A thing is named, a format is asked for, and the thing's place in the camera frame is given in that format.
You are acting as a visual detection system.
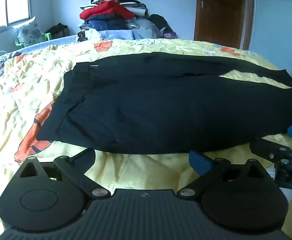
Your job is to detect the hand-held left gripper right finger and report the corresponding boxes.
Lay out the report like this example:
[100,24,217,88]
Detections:
[177,150,270,198]

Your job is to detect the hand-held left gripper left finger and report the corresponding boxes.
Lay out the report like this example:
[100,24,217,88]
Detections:
[20,148,109,199]

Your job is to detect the black pants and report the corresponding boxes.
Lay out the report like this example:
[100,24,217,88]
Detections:
[36,51,292,155]

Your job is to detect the yellow floral bedsheet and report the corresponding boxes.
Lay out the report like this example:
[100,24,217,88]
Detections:
[0,38,292,233]

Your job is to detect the blue quilted bedcover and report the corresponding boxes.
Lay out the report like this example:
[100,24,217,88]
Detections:
[18,29,152,53]

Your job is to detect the green plastic chair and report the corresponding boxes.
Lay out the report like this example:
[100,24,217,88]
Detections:
[14,31,52,49]

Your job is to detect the dark brown bag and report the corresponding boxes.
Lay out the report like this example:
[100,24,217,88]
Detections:
[45,23,70,40]

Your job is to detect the floral pillow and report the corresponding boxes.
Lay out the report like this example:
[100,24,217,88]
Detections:
[12,16,43,47]

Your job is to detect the brown wooden door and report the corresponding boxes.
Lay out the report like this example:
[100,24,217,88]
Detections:
[193,0,255,51]

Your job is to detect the pile of clothes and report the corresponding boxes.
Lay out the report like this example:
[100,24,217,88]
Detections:
[77,0,178,40]

